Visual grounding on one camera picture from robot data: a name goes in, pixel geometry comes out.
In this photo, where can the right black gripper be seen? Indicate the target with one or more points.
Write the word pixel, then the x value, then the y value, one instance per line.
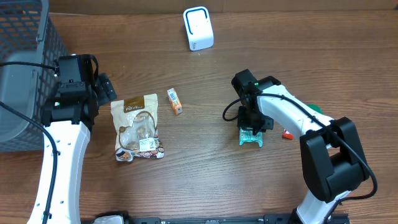
pixel 244 123

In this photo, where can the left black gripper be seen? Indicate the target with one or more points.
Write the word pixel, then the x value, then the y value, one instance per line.
pixel 103 89

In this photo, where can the teal wet wipes pack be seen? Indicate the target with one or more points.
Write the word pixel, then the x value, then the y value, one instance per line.
pixel 247 136

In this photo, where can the red snack bar packet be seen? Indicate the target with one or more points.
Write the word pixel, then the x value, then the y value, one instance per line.
pixel 287 135

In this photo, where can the beige snack bag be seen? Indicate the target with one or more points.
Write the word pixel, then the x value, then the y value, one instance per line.
pixel 135 121

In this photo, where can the orange small box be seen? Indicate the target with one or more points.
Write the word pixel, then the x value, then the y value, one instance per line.
pixel 174 101

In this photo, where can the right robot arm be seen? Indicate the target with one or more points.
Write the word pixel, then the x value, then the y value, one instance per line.
pixel 333 160

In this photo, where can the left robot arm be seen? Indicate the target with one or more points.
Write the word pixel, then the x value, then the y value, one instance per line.
pixel 67 117

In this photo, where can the white barcode scanner stand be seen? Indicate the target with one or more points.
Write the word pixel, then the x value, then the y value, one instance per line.
pixel 198 27

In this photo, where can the green lidded glass jar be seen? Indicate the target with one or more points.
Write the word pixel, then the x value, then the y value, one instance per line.
pixel 316 108

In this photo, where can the grey plastic mesh basket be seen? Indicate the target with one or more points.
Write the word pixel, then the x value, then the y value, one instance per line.
pixel 29 45

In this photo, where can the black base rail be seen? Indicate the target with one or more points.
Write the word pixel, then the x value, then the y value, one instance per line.
pixel 214 220

